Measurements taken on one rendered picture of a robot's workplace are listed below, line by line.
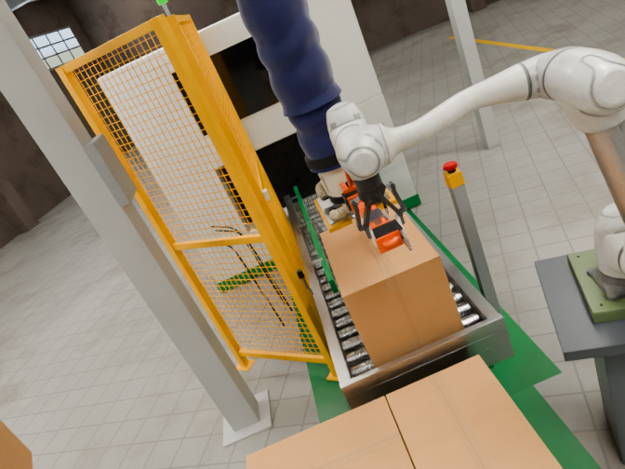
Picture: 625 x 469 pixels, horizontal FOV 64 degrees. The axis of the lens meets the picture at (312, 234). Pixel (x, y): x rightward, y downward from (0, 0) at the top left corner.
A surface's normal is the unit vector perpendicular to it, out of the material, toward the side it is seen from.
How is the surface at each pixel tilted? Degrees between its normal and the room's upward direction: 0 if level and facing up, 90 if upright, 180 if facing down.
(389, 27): 90
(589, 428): 0
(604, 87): 85
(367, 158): 90
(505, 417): 0
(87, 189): 90
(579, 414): 0
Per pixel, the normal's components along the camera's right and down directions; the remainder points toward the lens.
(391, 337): 0.13, 0.41
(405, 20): -0.19, 0.52
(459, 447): -0.38, -0.82
